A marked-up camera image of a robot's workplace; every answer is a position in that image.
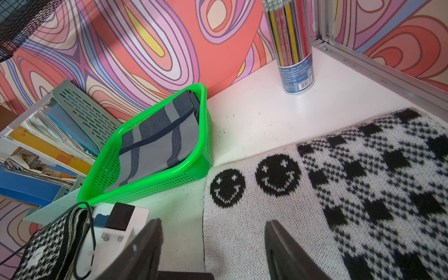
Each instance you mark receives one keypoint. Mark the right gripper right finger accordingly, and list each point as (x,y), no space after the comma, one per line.
(286,259)

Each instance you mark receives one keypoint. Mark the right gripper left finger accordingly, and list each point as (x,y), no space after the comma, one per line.
(140,259)

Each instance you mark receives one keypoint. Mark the smiley face checked scarf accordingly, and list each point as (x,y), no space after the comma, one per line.
(367,203)

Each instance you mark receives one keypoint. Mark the green plastic basket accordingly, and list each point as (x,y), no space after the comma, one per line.
(105,170)

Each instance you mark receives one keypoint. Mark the grey navy plaid scarf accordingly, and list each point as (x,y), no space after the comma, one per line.
(160,142)

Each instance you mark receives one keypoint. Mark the black white houndstooth scarf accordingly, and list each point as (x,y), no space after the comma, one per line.
(51,254)

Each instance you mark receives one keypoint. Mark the blue folder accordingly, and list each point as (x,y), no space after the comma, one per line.
(30,190)

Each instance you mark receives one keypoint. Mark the mint green file organizer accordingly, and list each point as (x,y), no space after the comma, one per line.
(93,120)

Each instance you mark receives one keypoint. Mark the magazines in organizer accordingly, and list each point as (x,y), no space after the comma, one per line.
(49,144)

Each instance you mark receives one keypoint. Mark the clear pencil tube blue lid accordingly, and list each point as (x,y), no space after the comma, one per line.
(289,27)

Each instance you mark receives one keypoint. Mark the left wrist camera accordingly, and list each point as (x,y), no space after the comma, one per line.
(116,226)

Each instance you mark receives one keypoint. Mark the back black wire basket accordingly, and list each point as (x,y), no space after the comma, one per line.
(20,19)

